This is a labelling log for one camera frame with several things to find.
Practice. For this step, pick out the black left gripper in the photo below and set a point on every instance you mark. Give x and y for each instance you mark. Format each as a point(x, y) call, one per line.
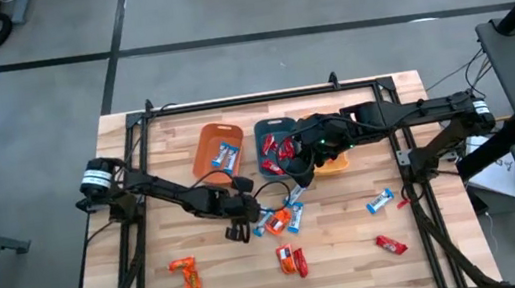
point(236, 205)

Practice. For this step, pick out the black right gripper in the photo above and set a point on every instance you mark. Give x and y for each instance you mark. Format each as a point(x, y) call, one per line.
point(327, 136)

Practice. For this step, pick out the red KitKat candy bar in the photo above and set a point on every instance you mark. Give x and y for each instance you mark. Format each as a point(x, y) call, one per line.
point(268, 143)
point(289, 145)
point(391, 245)
point(283, 154)
point(272, 166)
point(300, 263)

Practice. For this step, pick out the blue white candy bar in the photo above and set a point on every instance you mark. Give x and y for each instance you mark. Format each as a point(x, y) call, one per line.
point(219, 155)
point(264, 224)
point(294, 195)
point(296, 217)
point(231, 156)
point(379, 200)

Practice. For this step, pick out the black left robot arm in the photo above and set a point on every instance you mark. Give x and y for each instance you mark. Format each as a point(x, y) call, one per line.
point(168, 194)

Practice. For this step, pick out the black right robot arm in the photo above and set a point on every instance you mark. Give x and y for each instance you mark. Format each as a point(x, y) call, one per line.
point(414, 109)

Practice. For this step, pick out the yellow plastic bin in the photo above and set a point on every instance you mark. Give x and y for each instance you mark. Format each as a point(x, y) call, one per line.
point(336, 167)

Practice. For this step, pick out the teal plastic bin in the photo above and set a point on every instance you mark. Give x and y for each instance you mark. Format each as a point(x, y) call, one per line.
point(269, 129)

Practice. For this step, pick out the orange plastic bin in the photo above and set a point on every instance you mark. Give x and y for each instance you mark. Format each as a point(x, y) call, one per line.
point(207, 146)

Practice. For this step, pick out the black desk beam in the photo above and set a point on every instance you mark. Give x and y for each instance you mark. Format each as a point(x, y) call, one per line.
point(486, 153)

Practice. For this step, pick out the white paper sheet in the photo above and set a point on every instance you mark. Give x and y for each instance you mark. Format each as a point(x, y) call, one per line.
point(500, 179)

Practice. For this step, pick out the grey flat box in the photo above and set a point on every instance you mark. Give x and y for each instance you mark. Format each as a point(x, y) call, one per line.
point(19, 8)

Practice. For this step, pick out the black aluminium table frame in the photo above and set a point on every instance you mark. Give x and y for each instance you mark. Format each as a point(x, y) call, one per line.
point(256, 98)

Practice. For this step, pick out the grey metal bracket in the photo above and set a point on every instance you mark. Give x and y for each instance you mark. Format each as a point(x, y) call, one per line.
point(403, 158)

